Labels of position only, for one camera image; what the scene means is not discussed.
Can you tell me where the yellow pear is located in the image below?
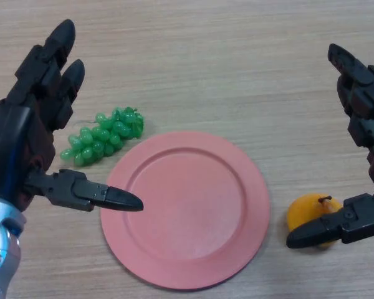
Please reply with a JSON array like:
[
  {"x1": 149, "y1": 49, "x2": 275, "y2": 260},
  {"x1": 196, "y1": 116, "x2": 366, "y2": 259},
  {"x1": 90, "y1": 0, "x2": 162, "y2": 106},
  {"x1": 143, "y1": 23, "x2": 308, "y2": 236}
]
[{"x1": 286, "y1": 193, "x2": 343, "y2": 249}]

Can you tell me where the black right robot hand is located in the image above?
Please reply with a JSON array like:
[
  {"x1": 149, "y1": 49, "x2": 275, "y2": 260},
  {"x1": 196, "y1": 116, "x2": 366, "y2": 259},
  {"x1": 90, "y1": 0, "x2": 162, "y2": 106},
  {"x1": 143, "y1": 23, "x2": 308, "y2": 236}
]
[{"x1": 285, "y1": 43, "x2": 374, "y2": 280}]

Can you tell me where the pink round plate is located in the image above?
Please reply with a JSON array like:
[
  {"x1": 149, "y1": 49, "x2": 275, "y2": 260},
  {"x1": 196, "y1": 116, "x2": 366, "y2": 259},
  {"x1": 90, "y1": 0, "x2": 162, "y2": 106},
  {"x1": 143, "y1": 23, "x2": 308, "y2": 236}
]
[{"x1": 100, "y1": 130, "x2": 271, "y2": 290}]

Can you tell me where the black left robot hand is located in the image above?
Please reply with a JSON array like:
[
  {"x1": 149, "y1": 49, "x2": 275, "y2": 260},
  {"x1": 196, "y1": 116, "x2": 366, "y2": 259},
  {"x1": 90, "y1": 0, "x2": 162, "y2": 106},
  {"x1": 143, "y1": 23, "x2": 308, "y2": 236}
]
[{"x1": 0, "y1": 19, "x2": 144, "y2": 216}]

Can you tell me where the green grape bunch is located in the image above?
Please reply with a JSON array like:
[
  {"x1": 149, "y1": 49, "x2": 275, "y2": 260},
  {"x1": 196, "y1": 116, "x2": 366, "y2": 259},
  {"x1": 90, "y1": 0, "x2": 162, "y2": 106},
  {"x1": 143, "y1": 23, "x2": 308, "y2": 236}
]
[{"x1": 60, "y1": 107, "x2": 145, "y2": 167}]

